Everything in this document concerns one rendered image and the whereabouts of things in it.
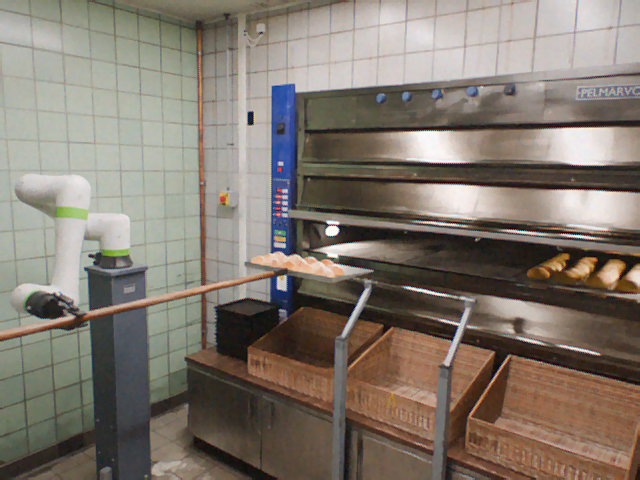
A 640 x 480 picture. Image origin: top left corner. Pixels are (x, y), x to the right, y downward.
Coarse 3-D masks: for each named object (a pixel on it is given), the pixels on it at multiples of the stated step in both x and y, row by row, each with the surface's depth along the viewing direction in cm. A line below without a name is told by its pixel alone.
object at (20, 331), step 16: (272, 272) 237; (208, 288) 207; (224, 288) 214; (128, 304) 179; (144, 304) 184; (48, 320) 159; (64, 320) 162; (80, 320) 165; (0, 336) 147; (16, 336) 151
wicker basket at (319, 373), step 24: (312, 312) 304; (264, 336) 282; (312, 336) 302; (336, 336) 292; (360, 336) 284; (264, 360) 267; (288, 360) 257; (312, 360) 294; (288, 384) 260; (312, 384) 250
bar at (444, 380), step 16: (368, 288) 237; (384, 288) 233; (400, 288) 228; (416, 288) 224; (464, 304) 210; (352, 320) 229; (464, 320) 206; (336, 352) 225; (336, 368) 226; (448, 368) 194; (336, 384) 227; (448, 384) 195; (336, 400) 228; (448, 400) 197; (336, 416) 229; (448, 416) 199; (336, 432) 230; (336, 448) 231; (336, 464) 232; (432, 464) 202
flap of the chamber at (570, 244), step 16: (336, 224) 297; (352, 224) 270; (368, 224) 261; (384, 224) 255; (400, 224) 250; (496, 240) 236; (512, 240) 218; (528, 240) 214; (544, 240) 211; (560, 240) 207
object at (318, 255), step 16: (304, 256) 308; (320, 256) 301; (336, 256) 294; (400, 272) 270; (416, 272) 264; (432, 272) 259; (448, 272) 256; (496, 288) 240; (512, 288) 235; (528, 288) 231; (544, 288) 227; (560, 288) 227; (592, 304) 216; (608, 304) 212; (624, 304) 209
